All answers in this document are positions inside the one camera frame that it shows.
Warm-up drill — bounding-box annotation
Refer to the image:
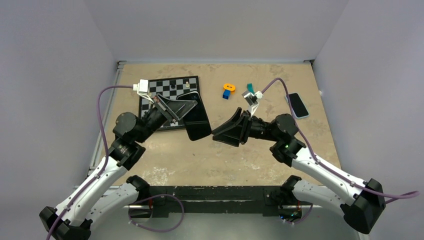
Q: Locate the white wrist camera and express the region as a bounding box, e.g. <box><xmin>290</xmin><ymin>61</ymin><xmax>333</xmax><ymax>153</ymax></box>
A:
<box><xmin>241</xmin><ymin>90</ymin><xmax>263</xmax><ymax>106</ymax></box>
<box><xmin>132</xmin><ymin>79</ymin><xmax>150</xmax><ymax>97</ymax></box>

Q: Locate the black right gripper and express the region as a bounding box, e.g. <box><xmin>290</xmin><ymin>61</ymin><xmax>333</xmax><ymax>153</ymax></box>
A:
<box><xmin>212</xmin><ymin>107</ymin><xmax>280</xmax><ymax>147</ymax></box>

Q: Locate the orange ring block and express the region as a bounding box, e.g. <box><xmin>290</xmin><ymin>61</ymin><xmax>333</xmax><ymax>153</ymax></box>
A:
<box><xmin>223</xmin><ymin>83</ymin><xmax>236</xmax><ymax>92</ymax></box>

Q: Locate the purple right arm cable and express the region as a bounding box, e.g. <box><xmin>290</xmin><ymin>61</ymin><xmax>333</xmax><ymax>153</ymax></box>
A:
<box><xmin>259</xmin><ymin>77</ymin><xmax>421</xmax><ymax>205</ymax></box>

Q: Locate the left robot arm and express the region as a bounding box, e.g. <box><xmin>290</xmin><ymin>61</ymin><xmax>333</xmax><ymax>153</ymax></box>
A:
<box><xmin>39</xmin><ymin>94</ymin><xmax>204</xmax><ymax>240</ymax></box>

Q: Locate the teal curved block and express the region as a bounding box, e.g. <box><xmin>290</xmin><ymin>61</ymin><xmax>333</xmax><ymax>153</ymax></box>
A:
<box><xmin>246</xmin><ymin>83</ymin><xmax>255</xmax><ymax>96</ymax></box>

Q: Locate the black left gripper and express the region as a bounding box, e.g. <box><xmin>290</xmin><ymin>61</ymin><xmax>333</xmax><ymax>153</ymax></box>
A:
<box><xmin>134</xmin><ymin>93</ymin><xmax>197</xmax><ymax>144</ymax></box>

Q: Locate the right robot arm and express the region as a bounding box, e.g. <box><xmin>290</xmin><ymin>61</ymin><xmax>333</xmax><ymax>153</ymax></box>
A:
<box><xmin>212</xmin><ymin>107</ymin><xmax>386</xmax><ymax>234</ymax></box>

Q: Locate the black white chessboard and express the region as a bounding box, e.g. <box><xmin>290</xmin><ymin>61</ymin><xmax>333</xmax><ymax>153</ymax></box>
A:
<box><xmin>138</xmin><ymin>75</ymin><xmax>202</xmax><ymax>131</ymax></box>

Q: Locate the black phone case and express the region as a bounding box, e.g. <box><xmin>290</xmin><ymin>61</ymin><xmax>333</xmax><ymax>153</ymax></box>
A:
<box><xmin>176</xmin><ymin>91</ymin><xmax>212</xmax><ymax>141</ymax></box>

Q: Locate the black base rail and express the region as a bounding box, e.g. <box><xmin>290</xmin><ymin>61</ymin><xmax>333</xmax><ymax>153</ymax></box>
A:
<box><xmin>135</xmin><ymin>185</ymin><xmax>310</xmax><ymax>222</ymax></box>

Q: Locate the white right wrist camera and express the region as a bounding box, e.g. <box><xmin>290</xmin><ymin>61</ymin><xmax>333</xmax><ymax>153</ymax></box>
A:
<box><xmin>241</xmin><ymin>90</ymin><xmax>263</xmax><ymax>106</ymax></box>

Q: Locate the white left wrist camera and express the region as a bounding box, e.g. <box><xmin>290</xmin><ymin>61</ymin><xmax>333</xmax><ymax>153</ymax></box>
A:
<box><xmin>132</xmin><ymin>79</ymin><xmax>150</xmax><ymax>97</ymax></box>

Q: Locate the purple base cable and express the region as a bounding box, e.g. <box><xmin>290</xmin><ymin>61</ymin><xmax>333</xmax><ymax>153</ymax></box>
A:
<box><xmin>128</xmin><ymin>194</ymin><xmax>185</xmax><ymax>233</ymax></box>

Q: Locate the phone in light blue case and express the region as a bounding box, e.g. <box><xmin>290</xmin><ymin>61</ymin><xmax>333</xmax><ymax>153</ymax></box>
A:
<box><xmin>288</xmin><ymin>92</ymin><xmax>310</xmax><ymax>119</ymax></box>

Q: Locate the blue cube block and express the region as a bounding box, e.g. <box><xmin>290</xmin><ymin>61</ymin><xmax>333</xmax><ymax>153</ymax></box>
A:
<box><xmin>222</xmin><ymin>89</ymin><xmax>231</xmax><ymax>100</ymax></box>

